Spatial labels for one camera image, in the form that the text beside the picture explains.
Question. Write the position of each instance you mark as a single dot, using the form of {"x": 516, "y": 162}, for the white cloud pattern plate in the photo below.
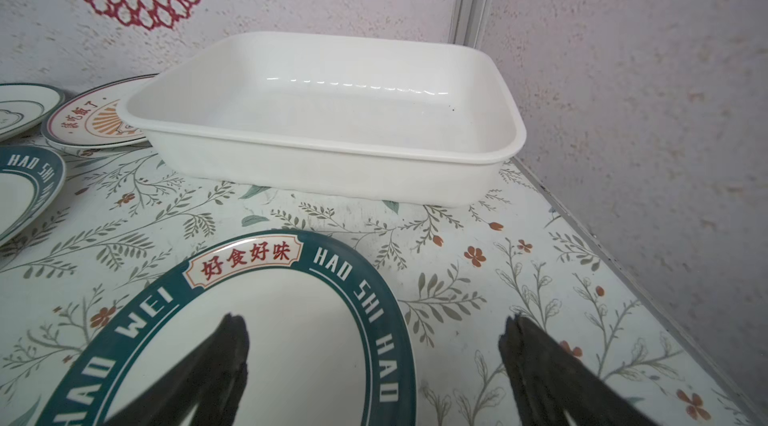
{"x": 26, "y": 105}

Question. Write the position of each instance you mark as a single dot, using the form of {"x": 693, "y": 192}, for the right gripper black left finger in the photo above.
{"x": 204, "y": 388}

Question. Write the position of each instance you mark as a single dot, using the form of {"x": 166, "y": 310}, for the small green rim plate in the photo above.
{"x": 31, "y": 179}

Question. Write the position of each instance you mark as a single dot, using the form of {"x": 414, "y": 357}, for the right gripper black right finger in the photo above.
{"x": 551, "y": 387}

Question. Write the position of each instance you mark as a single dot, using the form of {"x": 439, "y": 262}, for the white plastic bin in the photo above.
{"x": 409, "y": 122}

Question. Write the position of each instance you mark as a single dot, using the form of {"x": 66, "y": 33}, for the orange sunburst plate right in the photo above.
{"x": 90, "y": 120}

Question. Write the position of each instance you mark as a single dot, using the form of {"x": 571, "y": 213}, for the large green rim plate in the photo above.
{"x": 328, "y": 342}

